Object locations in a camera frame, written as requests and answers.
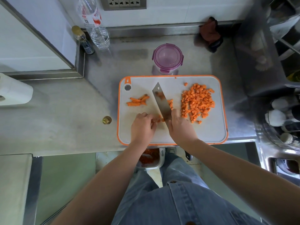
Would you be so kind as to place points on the white and black bag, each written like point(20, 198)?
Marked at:
point(288, 25)

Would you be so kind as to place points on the small gold-capped bottle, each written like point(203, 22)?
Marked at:
point(88, 46)

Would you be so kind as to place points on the clear plastic water bottle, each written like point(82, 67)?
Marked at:
point(100, 38)

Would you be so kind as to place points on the brown-centred carrot end slice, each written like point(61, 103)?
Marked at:
point(160, 119)

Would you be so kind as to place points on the yellow-capped sauce bottle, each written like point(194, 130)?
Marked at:
point(294, 76)

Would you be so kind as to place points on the purple lidded container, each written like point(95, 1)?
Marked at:
point(167, 57)

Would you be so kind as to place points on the person's left hand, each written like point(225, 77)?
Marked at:
point(143, 130)

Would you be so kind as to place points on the pale green cabinet front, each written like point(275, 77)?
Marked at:
point(227, 185)
point(63, 180)

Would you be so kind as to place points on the white waste bin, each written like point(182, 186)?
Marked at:
point(162, 159)

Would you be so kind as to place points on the group of seasoning bottles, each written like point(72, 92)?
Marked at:
point(274, 118)

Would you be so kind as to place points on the person's left forearm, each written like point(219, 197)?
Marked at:
point(103, 189)

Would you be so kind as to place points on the dark red cloth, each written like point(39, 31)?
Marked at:
point(209, 32)

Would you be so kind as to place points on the black rectangular device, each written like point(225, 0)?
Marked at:
point(287, 168)

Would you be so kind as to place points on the clear round basin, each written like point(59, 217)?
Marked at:
point(262, 135)

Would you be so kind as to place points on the round carrot slice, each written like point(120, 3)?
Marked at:
point(137, 100)

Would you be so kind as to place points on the grey wall socket panel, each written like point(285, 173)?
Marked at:
point(123, 3)

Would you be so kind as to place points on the blue denim trousers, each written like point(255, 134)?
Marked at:
point(178, 168)

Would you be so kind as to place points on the white orange-rimmed cutting board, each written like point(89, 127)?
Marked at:
point(211, 131)

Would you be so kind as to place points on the grey right shoe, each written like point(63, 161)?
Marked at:
point(171, 151)

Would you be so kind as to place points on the pile of diced carrot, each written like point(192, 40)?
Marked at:
point(196, 103)

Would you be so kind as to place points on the person's right hand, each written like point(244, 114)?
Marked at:
point(181, 131)

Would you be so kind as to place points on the person's right forearm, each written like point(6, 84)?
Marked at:
point(248, 178)

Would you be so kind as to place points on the brown carrot top stub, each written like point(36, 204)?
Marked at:
point(106, 120)

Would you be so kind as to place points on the blue denim shirt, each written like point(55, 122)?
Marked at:
point(187, 206)

